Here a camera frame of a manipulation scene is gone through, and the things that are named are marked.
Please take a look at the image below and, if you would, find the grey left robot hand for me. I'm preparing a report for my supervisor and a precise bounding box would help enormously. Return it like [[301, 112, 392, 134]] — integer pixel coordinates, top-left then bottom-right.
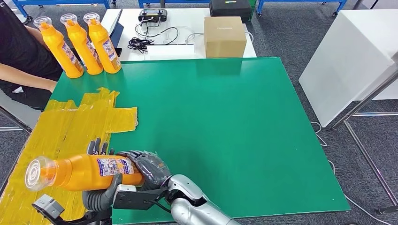
[[82, 138, 124, 212]]

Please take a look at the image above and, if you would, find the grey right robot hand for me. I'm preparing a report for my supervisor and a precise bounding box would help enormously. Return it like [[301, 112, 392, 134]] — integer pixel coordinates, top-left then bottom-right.
[[116, 150, 171, 192]]

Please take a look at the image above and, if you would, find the orange bottle with clear cap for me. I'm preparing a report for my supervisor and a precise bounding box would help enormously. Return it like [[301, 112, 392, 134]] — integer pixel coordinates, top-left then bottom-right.
[[24, 154, 145, 192], [60, 13, 104, 76], [33, 16, 85, 79], [83, 12, 122, 75]]

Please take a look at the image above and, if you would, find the yellow taped cardboard sheet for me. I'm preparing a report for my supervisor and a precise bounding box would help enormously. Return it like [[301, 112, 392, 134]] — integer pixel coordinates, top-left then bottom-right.
[[0, 87, 139, 225]]

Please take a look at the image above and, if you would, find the green table mat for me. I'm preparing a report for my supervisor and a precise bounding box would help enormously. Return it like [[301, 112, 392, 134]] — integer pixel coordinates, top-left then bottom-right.
[[49, 57, 352, 225]]

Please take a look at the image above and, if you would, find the grey chair seat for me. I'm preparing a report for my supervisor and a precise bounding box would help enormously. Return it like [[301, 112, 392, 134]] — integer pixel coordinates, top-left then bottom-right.
[[0, 88, 42, 130]]

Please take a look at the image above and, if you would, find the tablet in blue-grey case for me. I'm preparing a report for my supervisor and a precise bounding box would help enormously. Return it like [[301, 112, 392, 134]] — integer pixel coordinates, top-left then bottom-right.
[[109, 9, 124, 49]]

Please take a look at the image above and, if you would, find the brown cardboard box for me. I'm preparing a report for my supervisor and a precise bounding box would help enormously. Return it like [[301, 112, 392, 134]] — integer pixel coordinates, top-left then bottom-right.
[[203, 16, 247, 59]]

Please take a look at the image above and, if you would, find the black remote controller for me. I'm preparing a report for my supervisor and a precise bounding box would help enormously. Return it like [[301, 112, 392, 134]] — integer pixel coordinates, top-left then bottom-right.
[[138, 8, 168, 23]]

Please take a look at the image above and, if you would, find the white table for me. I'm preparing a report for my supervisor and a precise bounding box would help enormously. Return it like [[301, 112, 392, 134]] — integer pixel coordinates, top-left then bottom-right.
[[101, 7, 258, 62]]

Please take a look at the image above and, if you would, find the blue metal rack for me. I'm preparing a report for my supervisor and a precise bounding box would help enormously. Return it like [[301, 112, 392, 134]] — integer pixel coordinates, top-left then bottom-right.
[[257, 0, 348, 18], [12, 0, 118, 23], [138, 0, 212, 9]]

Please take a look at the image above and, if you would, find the person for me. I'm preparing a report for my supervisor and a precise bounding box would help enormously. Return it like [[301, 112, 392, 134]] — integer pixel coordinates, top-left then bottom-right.
[[0, 3, 64, 111]]

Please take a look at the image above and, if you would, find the black hard case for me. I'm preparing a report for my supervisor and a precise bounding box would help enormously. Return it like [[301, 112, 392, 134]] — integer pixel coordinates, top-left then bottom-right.
[[209, 0, 252, 24]]

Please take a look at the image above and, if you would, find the green plastic crate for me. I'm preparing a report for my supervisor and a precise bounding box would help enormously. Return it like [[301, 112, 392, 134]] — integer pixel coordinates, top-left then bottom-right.
[[247, 0, 258, 23]]

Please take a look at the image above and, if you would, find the white cabinet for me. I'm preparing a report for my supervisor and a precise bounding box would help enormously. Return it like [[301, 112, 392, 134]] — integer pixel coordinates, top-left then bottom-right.
[[298, 9, 398, 128]]

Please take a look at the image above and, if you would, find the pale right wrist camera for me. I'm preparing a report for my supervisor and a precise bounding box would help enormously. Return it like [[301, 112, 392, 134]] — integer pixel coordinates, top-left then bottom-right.
[[112, 184, 167, 211]]

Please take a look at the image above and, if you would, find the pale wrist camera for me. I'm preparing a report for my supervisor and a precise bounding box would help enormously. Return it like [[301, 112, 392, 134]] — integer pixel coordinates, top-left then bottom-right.
[[31, 194, 65, 220], [112, 184, 167, 211]]

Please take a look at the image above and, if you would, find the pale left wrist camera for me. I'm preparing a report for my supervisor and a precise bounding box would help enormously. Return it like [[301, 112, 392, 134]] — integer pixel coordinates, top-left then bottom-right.
[[31, 194, 65, 220]]

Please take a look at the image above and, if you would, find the black cable bundle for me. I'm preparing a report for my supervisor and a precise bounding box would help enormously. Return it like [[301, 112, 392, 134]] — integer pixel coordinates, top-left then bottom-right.
[[128, 37, 155, 54]]

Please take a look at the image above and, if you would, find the white table cable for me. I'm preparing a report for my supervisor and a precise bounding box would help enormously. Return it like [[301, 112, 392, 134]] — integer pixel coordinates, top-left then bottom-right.
[[161, 25, 206, 45]]

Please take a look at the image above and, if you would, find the white floor cable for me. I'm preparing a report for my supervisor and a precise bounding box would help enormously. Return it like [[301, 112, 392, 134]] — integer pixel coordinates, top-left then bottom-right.
[[309, 121, 391, 225]]

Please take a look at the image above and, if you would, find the steel tube frame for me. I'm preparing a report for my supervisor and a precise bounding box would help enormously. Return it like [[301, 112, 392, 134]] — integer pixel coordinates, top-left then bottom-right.
[[331, 51, 398, 215]]

